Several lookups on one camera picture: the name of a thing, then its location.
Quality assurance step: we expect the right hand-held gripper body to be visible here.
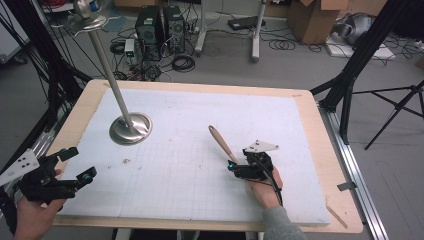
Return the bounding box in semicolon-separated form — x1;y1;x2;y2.
242;139;280;183

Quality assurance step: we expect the beige slotted spatula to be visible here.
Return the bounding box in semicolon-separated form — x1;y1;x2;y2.
207;124;240;165

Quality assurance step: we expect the grey white machine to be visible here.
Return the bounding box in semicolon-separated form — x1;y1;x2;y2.
333;12;375;45

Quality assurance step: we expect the large cardboard box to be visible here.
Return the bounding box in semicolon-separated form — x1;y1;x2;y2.
287;0;352;46

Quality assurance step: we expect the black computer tower green label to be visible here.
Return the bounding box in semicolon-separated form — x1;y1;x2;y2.
134;5;165;62

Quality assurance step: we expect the flat black device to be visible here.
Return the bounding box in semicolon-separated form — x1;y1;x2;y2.
227;15;268;32

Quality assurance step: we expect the metal stand with round base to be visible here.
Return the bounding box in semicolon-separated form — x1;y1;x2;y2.
64;0;153;146

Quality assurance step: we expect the person's left hand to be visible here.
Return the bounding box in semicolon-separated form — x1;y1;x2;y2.
13;196;68;240

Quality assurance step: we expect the white grid mat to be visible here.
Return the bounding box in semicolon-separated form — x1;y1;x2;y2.
58;87;332;228

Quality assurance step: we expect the black metal frame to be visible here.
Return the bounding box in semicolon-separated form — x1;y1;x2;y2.
309;0;416;113
0;0;93;134

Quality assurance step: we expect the person's right hand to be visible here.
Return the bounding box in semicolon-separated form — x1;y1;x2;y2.
245;165;284;210

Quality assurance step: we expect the aluminium rail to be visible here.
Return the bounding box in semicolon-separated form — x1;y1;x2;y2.
318;101;390;240
29;109;66;161

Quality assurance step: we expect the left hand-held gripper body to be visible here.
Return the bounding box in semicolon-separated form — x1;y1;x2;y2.
0;148;83;204

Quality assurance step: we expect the coiled black cable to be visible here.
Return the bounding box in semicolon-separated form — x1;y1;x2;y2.
268;38;297;52
170;53;197;73

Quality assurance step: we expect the small white power box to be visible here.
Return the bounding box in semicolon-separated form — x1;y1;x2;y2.
124;38;136;65

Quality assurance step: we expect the black tripod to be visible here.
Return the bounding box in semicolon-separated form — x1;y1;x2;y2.
352;79;424;151

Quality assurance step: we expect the white flat board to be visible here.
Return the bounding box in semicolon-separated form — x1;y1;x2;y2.
324;34;398;62

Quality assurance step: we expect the grey tape piece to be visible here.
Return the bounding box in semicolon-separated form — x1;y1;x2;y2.
337;181;358;192

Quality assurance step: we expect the white stand leg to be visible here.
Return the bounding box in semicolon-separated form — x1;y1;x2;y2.
194;0;208;57
250;0;268;63

